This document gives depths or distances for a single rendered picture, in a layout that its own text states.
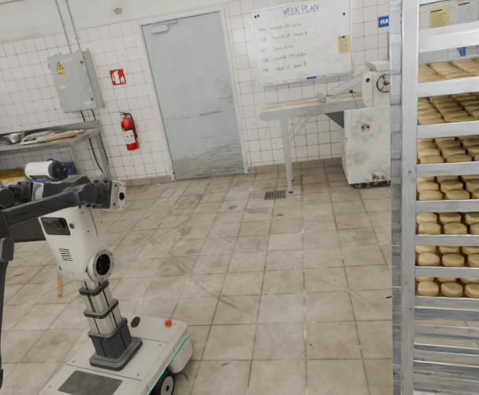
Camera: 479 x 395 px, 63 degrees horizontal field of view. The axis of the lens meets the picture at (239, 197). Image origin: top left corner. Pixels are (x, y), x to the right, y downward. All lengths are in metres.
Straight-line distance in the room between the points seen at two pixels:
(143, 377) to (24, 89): 4.78
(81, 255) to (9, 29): 4.63
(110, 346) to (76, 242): 0.59
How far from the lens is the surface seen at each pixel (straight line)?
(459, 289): 1.20
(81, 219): 1.79
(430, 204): 1.02
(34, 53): 6.00
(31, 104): 6.17
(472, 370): 1.91
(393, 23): 1.34
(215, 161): 5.34
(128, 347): 2.22
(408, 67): 0.90
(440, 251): 1.20
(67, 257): 1.90
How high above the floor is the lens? 1.65
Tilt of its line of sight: 21 degrees down
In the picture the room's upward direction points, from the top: 9 degrees counter-clockwise
